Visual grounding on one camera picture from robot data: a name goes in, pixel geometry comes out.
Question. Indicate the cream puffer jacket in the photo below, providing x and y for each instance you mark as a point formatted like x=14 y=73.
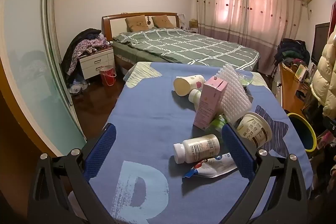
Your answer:
x=325 y=77

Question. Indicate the wooden desk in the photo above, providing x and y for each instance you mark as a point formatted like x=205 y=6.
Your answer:
x=288 y=87

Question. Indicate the paper bowl with brown label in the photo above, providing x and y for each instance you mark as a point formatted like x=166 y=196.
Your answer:
x=253 y=129

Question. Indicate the frosted glass sliding door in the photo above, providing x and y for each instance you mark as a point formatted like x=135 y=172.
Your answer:
x=26 y=69

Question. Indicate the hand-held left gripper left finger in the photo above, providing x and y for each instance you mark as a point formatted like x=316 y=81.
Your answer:
x=101 y=150

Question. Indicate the black television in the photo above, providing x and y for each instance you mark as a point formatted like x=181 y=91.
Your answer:
x=320 y=43

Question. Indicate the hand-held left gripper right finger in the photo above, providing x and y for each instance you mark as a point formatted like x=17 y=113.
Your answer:
x=237 y=153

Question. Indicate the pink white curtain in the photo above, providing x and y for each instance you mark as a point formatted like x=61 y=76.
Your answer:
x=236 y=3

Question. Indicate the green checked quilt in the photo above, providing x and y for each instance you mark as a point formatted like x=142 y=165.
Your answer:
x=183 y=45

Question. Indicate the dotted paper cup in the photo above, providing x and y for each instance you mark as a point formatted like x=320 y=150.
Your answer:
x=187 y=82

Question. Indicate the white pill bottle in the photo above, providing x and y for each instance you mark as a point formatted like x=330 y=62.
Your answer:
x=199 y=146

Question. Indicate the brown bear pillow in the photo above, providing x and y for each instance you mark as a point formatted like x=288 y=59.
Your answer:
x=162 y=22
x=136 y=24

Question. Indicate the green white packet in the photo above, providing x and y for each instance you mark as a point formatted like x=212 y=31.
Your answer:
x=218 y=123

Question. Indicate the white spiky plastic tray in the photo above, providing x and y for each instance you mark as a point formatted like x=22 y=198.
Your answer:
x=233 y=92

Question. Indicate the wooden bed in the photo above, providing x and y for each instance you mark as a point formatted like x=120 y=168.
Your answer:
x=115 y=20

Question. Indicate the white nightstand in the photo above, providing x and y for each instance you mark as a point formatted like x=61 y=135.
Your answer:
x=95 y=62

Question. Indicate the headboard ornament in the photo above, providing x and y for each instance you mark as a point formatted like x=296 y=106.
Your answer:
x=148 y=21

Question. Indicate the toothpaste tube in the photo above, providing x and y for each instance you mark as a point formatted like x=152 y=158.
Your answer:
x=210 y=167

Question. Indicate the pile of dark clothes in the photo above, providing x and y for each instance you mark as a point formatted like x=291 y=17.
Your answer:
x=291 y=52

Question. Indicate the dark bin with yellow rim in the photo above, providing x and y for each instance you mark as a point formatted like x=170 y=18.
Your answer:
x=302 y=132

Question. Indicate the small white bottle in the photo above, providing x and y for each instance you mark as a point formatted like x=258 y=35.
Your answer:
x=194 y=98

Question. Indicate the plastic bags on floor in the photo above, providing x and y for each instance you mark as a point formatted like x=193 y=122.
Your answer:
x=77 y=86

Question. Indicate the red bucket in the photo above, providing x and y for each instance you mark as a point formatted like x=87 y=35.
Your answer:
x=107 y=75

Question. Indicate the pink drink carton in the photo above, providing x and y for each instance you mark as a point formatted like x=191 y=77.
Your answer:
x=207 y=103

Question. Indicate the clear greenish plastic wrapper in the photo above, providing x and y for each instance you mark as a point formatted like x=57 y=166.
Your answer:
x=245 y=80

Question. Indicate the tissue box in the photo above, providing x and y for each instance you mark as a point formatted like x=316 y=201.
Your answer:
x=193 y=24

